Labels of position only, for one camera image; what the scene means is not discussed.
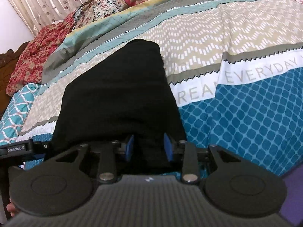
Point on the carved wooden headboard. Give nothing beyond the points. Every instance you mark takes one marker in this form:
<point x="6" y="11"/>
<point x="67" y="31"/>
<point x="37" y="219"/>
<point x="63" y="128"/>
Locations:
<point x="8" y="63"/>

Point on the patterned teal beige bedspread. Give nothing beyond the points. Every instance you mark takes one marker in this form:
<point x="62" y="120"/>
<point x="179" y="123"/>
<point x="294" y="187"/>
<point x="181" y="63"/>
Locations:
<point x="233" y="66"/>

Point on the teal white lattice pillow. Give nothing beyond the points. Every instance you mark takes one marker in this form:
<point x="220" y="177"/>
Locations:
<point x="16" y="113"/>

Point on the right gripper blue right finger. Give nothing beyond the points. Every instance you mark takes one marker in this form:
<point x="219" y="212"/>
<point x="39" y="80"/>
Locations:
<point x="168" y="147"/>

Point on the black pants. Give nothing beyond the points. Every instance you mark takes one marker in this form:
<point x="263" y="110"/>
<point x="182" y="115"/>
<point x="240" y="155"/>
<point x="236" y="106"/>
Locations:
<point x="126" y="94"/>

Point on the red floral patchwork quilt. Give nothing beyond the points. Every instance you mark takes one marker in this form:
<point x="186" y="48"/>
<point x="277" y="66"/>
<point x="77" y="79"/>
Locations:
<point x="31" y="62"/>

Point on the left hand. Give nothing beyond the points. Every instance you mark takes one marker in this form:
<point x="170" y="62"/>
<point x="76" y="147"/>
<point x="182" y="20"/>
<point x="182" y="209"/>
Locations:
<point x="12" y="209"/>

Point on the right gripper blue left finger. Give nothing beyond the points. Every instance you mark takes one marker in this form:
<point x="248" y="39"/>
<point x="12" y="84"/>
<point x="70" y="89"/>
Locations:
<point x="129" y="148"/>

